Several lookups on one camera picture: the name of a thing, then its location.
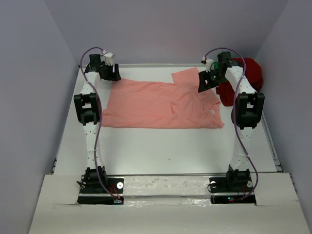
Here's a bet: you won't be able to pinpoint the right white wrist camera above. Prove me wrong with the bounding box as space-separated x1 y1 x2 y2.
201 56 218 72

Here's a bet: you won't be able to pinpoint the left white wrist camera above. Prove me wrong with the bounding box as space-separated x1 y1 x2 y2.
102 50 115 66

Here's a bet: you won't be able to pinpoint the pink t shirt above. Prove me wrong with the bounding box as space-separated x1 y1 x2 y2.
101 68 224 129

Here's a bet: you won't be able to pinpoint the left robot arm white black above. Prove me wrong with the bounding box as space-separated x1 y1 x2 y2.
73 51 121 195

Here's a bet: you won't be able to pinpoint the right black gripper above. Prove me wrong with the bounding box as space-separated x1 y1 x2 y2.
198 68 226 93

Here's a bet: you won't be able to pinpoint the aluminium front rail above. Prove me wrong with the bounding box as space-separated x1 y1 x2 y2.
107 172 226 177

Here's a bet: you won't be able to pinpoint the red t shirt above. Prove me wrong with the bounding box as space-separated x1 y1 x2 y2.
216 58 263 107

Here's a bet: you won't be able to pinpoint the green t shirt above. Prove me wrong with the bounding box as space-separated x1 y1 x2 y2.
210 63 226 83

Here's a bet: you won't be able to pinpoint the aluminium back rail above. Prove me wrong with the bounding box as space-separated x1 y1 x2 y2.
119 63 206 68

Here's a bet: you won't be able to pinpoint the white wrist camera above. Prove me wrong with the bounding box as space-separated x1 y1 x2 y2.
201 56 218 72
102 50 115 66

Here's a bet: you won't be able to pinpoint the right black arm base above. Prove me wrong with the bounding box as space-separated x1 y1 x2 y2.
207 176 256 205

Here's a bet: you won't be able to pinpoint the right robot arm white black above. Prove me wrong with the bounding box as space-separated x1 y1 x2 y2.
198 48 265 195

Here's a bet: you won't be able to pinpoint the aluminium left side rail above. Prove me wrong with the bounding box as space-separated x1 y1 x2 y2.
50 157 58 175

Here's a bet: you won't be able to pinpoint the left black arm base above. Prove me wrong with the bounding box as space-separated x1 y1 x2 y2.
77 176 124 205

